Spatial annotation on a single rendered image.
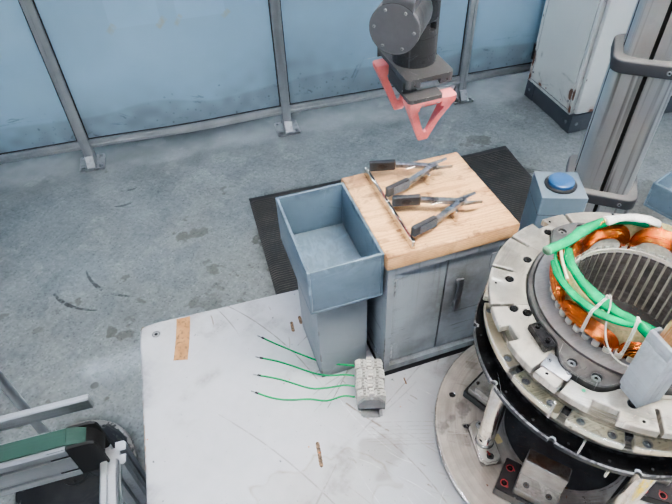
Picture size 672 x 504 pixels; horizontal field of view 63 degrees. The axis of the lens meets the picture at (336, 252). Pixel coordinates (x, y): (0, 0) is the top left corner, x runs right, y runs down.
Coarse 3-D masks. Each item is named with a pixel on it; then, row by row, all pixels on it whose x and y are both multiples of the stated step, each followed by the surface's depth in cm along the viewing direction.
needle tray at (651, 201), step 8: (664, 176) 84; (656, 184) 82; (664, 184) 85; (656, 192) 83; (664, 192) 82; (648, 200) 85; (656, 200) 83; (664, 200) 82; (656, 208) 84; (664, 208) 83; (664, 216) 84
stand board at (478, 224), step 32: (448, 160) 88; (352, 192) 83; (384, 192) 83; (416, 192) 83; (448, 192) 82; (480, 192) 82; (384, 224) 78; (448, 224) 77; (480, 224) 77; (512, 224) 77; (384, 256) 74; (416, 256) 74
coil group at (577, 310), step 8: (568, 304) 58; (576, 304) 57; (568, 312) 58; (576, 312) 57; (584, 312) 56; (584, 320) 56; (592, 320) 56; (592, 328) 56; (600, 328) 55; (592, 336) 56; (600, 336) 56; (608, 336) 55; (600, 344) 57; (608, 344) 55; (616, 344) 55
